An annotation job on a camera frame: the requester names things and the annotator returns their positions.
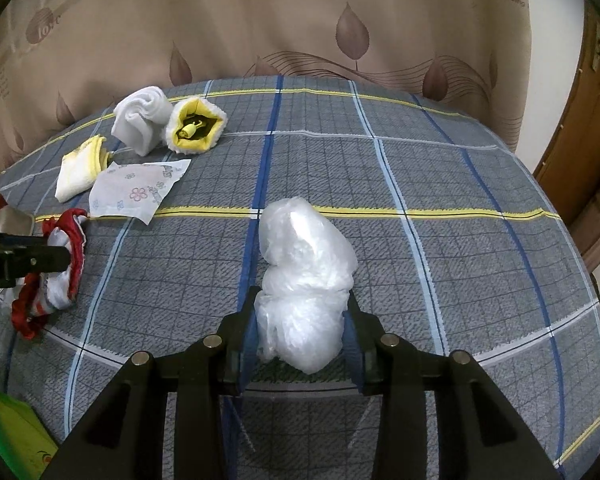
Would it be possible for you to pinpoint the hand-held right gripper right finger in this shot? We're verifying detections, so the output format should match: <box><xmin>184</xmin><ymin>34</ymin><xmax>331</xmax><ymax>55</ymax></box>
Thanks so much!
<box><xmin>341</xmin><ymin>292</ymin><xmax>563</xmax><ymax>480</ymax></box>

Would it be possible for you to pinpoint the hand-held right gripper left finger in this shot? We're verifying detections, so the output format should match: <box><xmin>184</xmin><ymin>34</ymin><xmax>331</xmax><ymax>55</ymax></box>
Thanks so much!
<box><xmin>40</xmin><ymin>286</ymin><xmax>261</xmax><ymax>480</ymax></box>

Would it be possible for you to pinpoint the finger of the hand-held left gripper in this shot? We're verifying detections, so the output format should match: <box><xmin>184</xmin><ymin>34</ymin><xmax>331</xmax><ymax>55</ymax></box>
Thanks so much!
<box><xmin>0</xmin><ymin>230</ymin><xmax>73</xmax><ymax>291</ymax></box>

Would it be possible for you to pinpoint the red and white cloth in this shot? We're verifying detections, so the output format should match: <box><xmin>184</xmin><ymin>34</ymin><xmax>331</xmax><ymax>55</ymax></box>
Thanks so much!
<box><xmin>11</xmin><ymin>208</ymin><xmax>90</xmax><ymax>338</ymax></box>

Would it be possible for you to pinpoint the clear plastic bag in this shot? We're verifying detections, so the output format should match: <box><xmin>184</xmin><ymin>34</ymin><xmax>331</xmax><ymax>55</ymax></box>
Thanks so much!
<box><xmin>254</xmin><ymin>197</ymin><xmax>358</xmax><ymax>375</ymax></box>

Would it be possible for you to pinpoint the white cloth yellow trim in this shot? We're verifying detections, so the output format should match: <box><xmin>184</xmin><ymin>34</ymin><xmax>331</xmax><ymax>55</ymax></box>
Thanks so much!
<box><xmin>55</xmin><ymin>135</ymin><xmax>112</xmax><ymax>205</ymax></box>

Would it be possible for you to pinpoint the floral printed white wrapper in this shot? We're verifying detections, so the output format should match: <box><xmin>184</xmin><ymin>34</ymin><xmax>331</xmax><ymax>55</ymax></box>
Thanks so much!
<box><xmin>88</xmin><ymin>158</ymin><xmax>192</xmax><ymax>225</ymax></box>

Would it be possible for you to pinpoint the white sock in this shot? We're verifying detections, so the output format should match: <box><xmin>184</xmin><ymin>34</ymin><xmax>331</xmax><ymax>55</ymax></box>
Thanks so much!
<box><xmin>111</xmin><ymin>86</ymin><xmax>173</xmax><ymax>156</ymax></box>

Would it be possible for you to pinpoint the fluffy white yellow mitt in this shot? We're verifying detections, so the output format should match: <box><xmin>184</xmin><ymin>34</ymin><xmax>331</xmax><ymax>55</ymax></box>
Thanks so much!
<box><xmin>164</xmin><ymin>96</ymin><xmax>229</xmax><ymax>156</ymax></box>

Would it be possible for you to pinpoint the steel bowl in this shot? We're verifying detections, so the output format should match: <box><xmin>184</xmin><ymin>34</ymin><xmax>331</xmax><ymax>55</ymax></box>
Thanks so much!
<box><xmin>0</xmin><ymin>208</ymin><xmax>36</xmax><ymax>235</ymax></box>

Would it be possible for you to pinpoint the green packet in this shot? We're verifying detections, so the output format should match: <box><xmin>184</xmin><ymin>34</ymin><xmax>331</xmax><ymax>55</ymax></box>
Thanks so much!
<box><xmin>0</xmin><ymin>382</ymin><xmax>61</xmax><ymax>480</ymax></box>

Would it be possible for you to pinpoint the wooden door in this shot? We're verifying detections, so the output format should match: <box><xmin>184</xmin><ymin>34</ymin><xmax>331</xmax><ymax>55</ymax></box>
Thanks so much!
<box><xmin>532</xmin><ymin>0</ymin><xmax>600</xmax><ymax>271</ymax></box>

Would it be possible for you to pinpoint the beige leaf print curtain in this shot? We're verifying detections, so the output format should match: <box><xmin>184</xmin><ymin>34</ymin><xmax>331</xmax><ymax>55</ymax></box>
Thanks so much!
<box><xmin>0</xmin><ymin>0</ymin><xmax>588</xmax><ymax>181</ymax></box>

